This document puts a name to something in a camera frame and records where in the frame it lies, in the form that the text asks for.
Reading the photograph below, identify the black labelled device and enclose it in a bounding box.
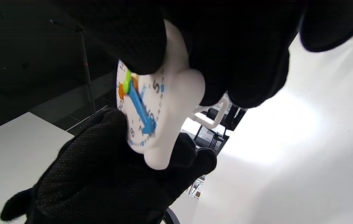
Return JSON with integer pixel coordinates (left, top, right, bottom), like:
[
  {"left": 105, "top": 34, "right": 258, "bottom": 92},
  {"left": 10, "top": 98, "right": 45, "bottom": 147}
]
[{"left": 181, "top": 92, "right": 248, "bottom": 156}]

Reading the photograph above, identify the person's left hand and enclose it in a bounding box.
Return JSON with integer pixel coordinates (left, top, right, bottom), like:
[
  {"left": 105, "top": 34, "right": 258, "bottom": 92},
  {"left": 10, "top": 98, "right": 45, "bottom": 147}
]
[{"left": 0, "top": 108, "right": 217, "bottom": 224}]

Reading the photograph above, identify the thin black stand pole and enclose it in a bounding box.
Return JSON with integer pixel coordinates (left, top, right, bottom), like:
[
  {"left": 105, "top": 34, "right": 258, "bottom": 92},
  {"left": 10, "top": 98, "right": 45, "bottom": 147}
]
[{"left": 49, "top": 19, "right": 97, "bottom": 114}]

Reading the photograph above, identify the person's right hand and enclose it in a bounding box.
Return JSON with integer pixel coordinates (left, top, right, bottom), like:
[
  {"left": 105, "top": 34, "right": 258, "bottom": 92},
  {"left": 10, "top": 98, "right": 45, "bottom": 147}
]
[{"left": 71, "top": 0, "right": 353, "bottom": 108}]

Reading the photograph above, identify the white teaching clock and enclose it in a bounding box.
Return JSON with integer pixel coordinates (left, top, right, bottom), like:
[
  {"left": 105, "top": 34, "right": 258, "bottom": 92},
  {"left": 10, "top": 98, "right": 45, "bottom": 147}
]
[{"left": 116, "top": 19, "right": 230, "bottom": 170}]

